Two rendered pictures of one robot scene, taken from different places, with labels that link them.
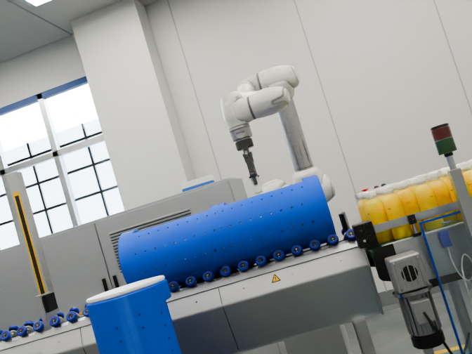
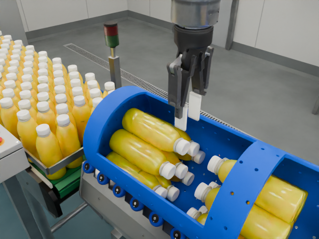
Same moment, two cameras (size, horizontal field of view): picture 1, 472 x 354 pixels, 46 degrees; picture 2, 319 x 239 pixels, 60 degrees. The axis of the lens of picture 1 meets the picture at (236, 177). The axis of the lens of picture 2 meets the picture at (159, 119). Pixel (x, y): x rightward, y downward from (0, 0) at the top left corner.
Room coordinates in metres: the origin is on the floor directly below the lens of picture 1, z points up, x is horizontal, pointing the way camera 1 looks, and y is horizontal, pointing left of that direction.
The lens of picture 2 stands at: (2.80, 0.18, 1.62)
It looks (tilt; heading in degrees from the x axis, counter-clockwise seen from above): 35 degrees down; 216
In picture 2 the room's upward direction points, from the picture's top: straight up
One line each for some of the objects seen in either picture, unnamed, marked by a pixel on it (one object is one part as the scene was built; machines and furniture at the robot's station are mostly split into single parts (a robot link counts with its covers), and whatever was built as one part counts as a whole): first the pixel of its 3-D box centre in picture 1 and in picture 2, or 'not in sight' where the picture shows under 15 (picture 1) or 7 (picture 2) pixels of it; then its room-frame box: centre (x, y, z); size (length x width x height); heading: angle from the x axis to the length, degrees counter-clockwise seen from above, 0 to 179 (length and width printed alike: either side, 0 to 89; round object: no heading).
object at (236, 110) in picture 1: (237, 109); not in sight; (2.32, -0.09, 1.60); 0.13 x 0.11 x 0.16; 77
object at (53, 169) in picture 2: not in sight; (98, 141); (2.29, -0.46, 0.96); 0.40 x 0.01 x 0.03; 175
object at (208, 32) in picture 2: (246, 150); (192, 46); (2.33, -0.07, 1.42); 0.08 x 0.07 x 0.09; 175
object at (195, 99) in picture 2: (256, 185); (194, 106); (2.30, -0.07, 1.26); 0.03 x 0.01 x 0.07; 85
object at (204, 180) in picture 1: (198, 184); not in sight; (4.16, 0.29, 1.48); 0.24 x 0.12 x 0.08; 87
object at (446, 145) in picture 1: (445, 145); (111, 39); (1.91, -0.73, 1.18); 0.06 x 0.06 x 0.05
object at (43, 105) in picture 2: not in sight; (42, 106); (2.37, -0.63, 1.09); 0.04 x 0.04 x 0.02
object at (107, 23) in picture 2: (446, 147); (112, 40); (1.91, -0.73, 1.18); 0.06 x 0.06 x 0.16
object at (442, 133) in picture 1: (441, 133); (110, 29); (1.91, -0.73, 1.23); 0.06 x 0.06 x 0.04
